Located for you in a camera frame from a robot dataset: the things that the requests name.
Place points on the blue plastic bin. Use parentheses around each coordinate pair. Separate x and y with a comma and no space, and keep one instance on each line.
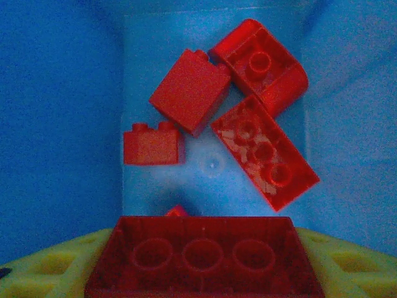
(62,93)

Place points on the red curved lego brick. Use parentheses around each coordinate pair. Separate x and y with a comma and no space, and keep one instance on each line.
(288,90)

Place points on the red two-by-four lego brick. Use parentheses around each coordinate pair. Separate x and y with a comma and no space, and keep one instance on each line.
(201,264)
(177,213)
(263,152)

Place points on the red square tall lego brick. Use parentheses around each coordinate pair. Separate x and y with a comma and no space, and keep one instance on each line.
(189,93)

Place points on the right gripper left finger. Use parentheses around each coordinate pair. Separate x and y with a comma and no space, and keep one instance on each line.
(40,273)

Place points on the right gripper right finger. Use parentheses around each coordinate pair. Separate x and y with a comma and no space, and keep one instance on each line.
(356,273)

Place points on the small red lego brick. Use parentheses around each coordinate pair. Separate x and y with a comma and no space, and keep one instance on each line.
(152,149)

